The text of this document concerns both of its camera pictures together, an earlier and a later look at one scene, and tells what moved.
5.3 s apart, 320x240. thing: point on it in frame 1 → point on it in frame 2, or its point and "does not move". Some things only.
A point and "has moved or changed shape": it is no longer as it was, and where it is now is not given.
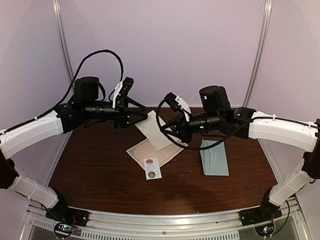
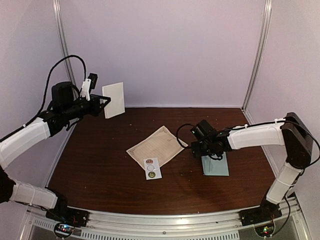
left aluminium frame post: [64, 39] does not move
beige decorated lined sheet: [144, 150] does not move
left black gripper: [122, 113] → [96, 109]
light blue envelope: [214, 159] does not move
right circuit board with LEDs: [265, 230] does not move
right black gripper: [182, 130] → [197, 152]
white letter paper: [150, 128] has moved or changed shape
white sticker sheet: [152, 168] does not move
